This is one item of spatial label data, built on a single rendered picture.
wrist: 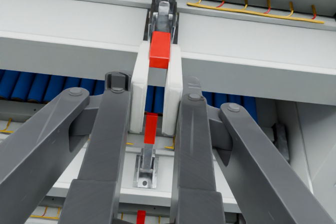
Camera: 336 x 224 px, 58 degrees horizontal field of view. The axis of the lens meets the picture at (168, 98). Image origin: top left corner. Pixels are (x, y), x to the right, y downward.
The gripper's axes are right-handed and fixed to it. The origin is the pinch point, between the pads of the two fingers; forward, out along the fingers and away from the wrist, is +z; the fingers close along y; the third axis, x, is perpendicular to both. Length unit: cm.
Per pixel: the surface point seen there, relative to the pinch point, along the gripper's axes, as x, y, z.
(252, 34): 1.4, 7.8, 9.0
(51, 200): -31.1, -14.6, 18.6
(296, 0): 4.4, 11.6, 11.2
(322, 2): 4.5, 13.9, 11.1
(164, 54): 1.7, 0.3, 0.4
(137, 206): -31.0, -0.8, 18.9
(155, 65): 1.1, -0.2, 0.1
